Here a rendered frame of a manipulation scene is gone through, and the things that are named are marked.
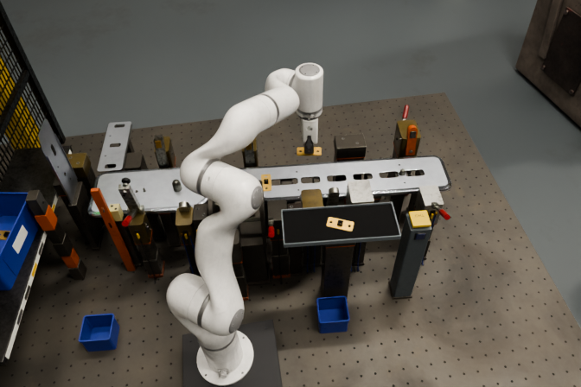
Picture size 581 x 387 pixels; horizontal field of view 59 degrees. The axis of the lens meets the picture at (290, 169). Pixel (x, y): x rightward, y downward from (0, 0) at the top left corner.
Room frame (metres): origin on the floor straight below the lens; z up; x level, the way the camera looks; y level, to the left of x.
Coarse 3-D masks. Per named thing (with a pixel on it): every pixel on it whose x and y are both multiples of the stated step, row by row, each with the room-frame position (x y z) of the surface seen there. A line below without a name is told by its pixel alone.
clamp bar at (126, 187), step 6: (126, 180) 1.14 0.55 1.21; (120, 186) 1.11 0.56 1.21; (126, 186) 1.12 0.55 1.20; (120, 192) 1.10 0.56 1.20; (126, 192) 1.10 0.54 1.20; (132, 192) 1.12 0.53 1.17; (126, 198) 1.11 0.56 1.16; (132, 198) 1.11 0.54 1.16; (126, 204) 1.11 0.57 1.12; (132, 204) 1.12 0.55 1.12; (138, 204) 1.13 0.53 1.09; (138, 210) 1.12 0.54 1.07
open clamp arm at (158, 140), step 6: (156, 138) 1.44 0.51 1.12; (162, 138) 1.45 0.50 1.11; (156, 144) 1.43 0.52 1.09; (162, 144) 1.44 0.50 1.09; (156, 150) 1.43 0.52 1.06; (162, 150) 1.43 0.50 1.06; (156, 156) 1.42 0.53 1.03; (162, 156) 1.42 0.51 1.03; (162, 162) 1.41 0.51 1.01; (168, 162) 1.43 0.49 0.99
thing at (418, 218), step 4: (412, 212) 1.01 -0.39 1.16; (416, 212) 1.01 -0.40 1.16; (420, 212) 1.01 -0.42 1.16; (424, 212) 1.01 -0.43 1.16; (412, 216) 1.00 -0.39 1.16; (416, 216) 1.00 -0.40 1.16; (420, 216) 1.00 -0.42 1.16; (424, 216) 0.99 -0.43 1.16; (428, 216) 0.99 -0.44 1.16; (412, 220) 0.98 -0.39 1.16; (416, 220) 0.98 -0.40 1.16; (420, 220) 0.98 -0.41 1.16; (424, 220) 0.98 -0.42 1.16; (428, 220) 0.98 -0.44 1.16; (412, 224) 0.97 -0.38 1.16; (416, 224) 0.96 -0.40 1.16; (420, 224) 0.96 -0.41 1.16; (424, 224) 0.96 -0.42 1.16; (428, 224) 0.96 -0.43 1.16
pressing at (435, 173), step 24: (168, 168) 1.39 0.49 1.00; (240, 168) 1.38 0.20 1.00; (264, 168) 1.37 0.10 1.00; (288, 168) 1.37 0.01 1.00; (312, 168) 1.36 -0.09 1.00; (336, 168) 1.36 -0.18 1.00; (360, 168) 1.36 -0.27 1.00; (384, 168) 1.35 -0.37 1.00; (408, 168) 1.35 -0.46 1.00; (432, 168) 1.35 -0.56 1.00; (144, 192) 1.27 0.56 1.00; (168, 192) 1.26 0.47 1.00; (192, 192) 1.26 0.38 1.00; (264, 192) 1.25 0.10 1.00; (288, 192) 1.25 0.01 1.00; (384, 192) 1.23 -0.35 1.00; (408, 192) 1.23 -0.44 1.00; (96, 216) 1.16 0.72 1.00
